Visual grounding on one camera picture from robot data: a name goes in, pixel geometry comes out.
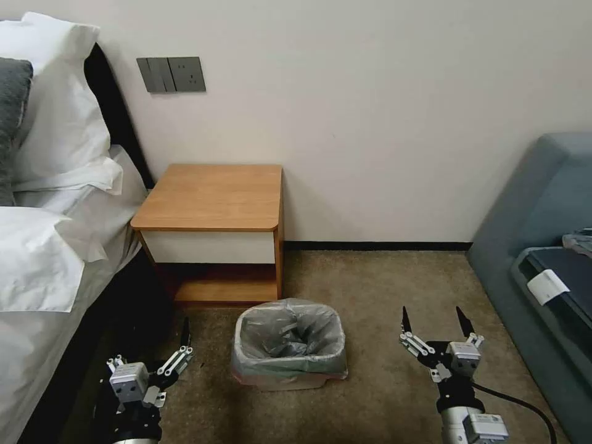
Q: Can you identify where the white nightstand drawer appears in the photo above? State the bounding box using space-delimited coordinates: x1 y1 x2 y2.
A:
139 228 276 266

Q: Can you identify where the dark grey cushion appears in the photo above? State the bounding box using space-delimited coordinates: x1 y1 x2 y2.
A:
0 57 35 207

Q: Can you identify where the small pale trash can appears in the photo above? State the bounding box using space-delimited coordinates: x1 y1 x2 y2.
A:
232 368 328 392

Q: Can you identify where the grey power socket plate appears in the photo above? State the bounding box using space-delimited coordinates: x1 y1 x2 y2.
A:
167 56 207 93

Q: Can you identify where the bed with white sheet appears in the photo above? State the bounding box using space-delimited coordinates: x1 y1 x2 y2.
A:
0 144 178 444

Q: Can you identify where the blue-grey sofa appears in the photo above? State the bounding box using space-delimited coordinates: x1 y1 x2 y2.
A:
466 133 592 444

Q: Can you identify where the black skirting board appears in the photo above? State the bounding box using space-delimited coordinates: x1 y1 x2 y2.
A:
282 240 475 253

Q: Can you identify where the black padded headboard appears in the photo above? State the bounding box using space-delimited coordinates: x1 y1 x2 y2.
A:
83 42 156 191

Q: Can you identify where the large white pillow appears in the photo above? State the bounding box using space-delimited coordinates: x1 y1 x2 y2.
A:
0 11 125 194

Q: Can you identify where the wooden nightstand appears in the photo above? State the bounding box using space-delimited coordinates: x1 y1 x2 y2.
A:
130 163 284 310

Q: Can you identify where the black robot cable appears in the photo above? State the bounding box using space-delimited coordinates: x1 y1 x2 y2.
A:
471 382 557 444

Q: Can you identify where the dark sofa seat cushion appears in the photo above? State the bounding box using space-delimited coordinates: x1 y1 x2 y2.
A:
510 246 592 371

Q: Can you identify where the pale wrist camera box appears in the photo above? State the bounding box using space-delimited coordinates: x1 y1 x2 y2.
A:
109 362 150 402
449 342 482 372

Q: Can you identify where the white paper tag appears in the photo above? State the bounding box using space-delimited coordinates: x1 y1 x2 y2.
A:
528 269 571 306

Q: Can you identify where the grey-blue crumpled cloth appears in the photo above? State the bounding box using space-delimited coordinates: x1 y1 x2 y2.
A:
561 225 592 258

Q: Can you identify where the clear plastic garbage bag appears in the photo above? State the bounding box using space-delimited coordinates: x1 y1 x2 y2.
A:
231 298 349 385

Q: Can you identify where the grey light switch plate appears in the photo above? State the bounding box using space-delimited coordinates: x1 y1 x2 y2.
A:
136 57 175 94

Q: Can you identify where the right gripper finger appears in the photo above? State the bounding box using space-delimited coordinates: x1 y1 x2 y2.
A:
398 305 432 358
455 305 485 350

